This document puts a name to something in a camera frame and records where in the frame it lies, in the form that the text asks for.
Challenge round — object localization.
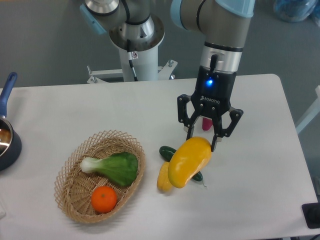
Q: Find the yellow corn cob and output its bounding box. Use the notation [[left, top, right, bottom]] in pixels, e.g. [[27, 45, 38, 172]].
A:
[[156, 161, 173, 192]]

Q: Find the orange fruit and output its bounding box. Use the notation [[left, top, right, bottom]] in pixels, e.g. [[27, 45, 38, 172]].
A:
[[90, 186, 117, 214]]

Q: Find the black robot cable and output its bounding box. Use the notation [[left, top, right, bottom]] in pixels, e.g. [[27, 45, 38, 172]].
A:
[[120, 0, 139, 82]]

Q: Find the woven wicker basket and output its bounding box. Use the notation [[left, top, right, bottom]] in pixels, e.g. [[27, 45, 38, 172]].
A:
[[54, 130, 146, 224]]

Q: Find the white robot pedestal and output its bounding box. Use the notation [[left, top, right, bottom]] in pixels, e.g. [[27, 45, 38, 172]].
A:
[[87, 46, 178, 84]]

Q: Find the green cucumber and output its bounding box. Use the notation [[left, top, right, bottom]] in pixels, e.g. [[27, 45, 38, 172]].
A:
[[159, 145, 206, 187]]

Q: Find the white frame at right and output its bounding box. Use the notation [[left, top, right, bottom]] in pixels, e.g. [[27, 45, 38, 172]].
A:
[[295, 85, 320, 134]]

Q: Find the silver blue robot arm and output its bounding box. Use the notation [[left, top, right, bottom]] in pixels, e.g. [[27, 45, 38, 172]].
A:
[[80, 0, 255, 149]]

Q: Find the dark blue saucepan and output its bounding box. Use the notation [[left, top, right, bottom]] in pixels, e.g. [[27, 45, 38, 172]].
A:
[[0, 72, 22, 171]]

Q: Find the pink red small object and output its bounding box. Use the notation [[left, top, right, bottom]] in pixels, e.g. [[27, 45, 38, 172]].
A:
[[202, 117, 213, 131]]

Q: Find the yellow mango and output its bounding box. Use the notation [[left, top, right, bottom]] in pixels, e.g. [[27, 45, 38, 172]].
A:
[[168, 136, 212, 189]]

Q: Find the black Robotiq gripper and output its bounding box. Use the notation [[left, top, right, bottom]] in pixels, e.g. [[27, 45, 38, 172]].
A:
[[176, 65, 244, 153]]

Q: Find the black device at edge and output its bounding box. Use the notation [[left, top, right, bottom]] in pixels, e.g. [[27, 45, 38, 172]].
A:
[[301, 202, 320, 229]]

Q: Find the green bok choy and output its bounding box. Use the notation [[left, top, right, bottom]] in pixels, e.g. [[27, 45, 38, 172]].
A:
[[80, 152, 139, 187]]

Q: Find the blue plastic bag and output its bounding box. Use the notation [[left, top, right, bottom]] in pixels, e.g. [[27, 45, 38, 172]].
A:
[[273, 0, 320, 23]]

